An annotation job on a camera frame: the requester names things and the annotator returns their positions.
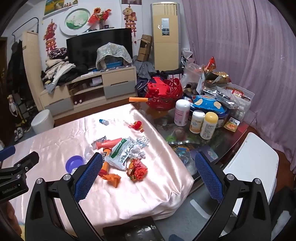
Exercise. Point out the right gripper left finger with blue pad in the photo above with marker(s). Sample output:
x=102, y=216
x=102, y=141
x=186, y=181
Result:
x=43, y=221

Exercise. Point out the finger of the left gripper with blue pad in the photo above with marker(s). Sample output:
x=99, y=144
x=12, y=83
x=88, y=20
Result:
x=7, y=152
x=22, y=166

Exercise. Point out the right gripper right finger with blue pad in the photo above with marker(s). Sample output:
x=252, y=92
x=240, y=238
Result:
x=253, y=220

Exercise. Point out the orange paper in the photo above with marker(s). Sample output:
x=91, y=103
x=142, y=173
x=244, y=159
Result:
x=112, y=179

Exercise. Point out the silver blister pack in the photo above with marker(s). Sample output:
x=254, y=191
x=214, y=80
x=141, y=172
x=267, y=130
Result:
x=96, y=145

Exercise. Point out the white green medicine bag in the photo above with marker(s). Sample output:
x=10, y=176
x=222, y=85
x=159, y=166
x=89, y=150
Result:
x=120, y=153

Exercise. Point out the coral plastic horn toy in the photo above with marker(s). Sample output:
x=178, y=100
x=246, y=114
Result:
x=109, y=144

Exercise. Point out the red orange wrapper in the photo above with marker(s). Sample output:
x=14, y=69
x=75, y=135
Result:
x=136, y=170

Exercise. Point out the white blue plastic wrapper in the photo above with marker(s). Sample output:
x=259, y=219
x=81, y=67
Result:
x=135, y=148

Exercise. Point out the small blue cap bottle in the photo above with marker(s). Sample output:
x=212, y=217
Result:
x=104, y=122

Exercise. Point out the red lantern ornament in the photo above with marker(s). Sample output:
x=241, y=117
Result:
x=137, y=125

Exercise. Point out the black trash bin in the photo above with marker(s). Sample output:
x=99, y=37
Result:
x=143, y=229

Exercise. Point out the person left hand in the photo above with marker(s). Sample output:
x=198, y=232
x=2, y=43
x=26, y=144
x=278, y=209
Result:
x=10, y=229

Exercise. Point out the white plastic chair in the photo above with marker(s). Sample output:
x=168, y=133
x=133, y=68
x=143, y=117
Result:
x=255, y=159

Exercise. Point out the orange snack packet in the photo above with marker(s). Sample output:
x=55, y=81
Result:
x=232, y=124

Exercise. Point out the yellow cap bottle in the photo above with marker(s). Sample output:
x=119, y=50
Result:
x=209, y=124

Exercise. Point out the pink satin tablecloth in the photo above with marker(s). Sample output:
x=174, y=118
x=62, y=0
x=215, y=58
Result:
x=161, y=192

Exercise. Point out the white orange label bottle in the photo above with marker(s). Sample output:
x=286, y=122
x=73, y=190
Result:
x=197, y=121

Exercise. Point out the blue cookie tin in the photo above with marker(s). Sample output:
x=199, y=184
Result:
x=210, y=104

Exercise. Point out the white pink label bottle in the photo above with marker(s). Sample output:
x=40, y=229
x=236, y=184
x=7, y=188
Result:
x=182, y=110

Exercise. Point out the clear storage box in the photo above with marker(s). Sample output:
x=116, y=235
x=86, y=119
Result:
x=242, y=97

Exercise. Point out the pile of clothes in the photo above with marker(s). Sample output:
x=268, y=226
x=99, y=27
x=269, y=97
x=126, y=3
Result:
x=60, y=71

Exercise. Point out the red cutout basket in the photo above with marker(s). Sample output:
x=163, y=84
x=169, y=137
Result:
x=162, y=95

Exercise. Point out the beige tv cabinet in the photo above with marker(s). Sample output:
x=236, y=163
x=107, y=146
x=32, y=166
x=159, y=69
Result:
x=90, y=91

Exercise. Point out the red snack bag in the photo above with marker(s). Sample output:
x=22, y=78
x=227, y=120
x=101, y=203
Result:
x=211, y=65

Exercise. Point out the red chinese knot decoration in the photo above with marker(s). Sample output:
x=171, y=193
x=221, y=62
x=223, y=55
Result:
x=49, y=37

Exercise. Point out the black television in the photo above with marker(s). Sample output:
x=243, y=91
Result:
x=82, y=49

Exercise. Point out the patterned cloth cover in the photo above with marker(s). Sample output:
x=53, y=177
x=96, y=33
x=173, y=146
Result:
x=111, y=50

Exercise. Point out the purple curtain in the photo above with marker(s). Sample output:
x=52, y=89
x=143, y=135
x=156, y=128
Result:
x=253, y=43

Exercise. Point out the cardboard box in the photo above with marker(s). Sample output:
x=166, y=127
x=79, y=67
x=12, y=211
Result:
x=144, y=48

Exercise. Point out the beige standing air conditioner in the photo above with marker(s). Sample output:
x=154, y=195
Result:
x=166, y=35

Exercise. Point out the orange foam handle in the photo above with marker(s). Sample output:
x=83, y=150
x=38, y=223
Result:
x=138, y=99

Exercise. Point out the round wall picture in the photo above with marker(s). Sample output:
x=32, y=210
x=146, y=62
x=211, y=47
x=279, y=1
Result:
x=75, y=21

